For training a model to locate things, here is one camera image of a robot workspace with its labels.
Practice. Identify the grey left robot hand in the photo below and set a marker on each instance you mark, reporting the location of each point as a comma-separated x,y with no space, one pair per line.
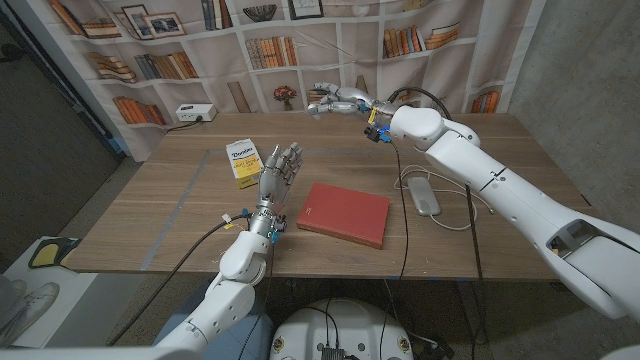
277,180

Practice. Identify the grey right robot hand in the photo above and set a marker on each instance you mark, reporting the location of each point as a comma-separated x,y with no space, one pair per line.
350,100

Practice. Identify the white AirPods case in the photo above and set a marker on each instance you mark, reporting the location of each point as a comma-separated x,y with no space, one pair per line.
315,109

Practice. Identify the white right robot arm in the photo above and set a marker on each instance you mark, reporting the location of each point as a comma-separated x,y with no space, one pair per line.
500,185

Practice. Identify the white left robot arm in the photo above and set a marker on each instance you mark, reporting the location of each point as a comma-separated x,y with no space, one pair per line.
235,280

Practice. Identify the red notebook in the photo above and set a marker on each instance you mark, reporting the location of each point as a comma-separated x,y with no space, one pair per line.
345,212

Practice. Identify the yellow brown sugar box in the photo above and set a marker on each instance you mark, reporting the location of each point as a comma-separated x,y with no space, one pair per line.
245,162

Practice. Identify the white power strip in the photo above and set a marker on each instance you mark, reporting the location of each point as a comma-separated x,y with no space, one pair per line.
195,112

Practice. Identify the grey tape outline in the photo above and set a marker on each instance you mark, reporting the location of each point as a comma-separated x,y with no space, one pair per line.
175,215

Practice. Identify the white oblong charger block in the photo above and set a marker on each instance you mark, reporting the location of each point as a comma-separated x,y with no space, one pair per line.
424,196

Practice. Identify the printed bookshelf backdrop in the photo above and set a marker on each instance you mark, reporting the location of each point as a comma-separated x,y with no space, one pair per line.
225,70

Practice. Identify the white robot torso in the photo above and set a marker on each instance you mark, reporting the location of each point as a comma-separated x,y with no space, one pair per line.
340,330

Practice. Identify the yellow and black pad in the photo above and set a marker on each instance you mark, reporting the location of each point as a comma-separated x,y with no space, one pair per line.
50,252

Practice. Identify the white floor sheet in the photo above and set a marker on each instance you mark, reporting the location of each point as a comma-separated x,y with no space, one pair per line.
65,300

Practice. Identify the white sneaker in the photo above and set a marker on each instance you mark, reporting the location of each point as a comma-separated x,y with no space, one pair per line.
12,292
30,307

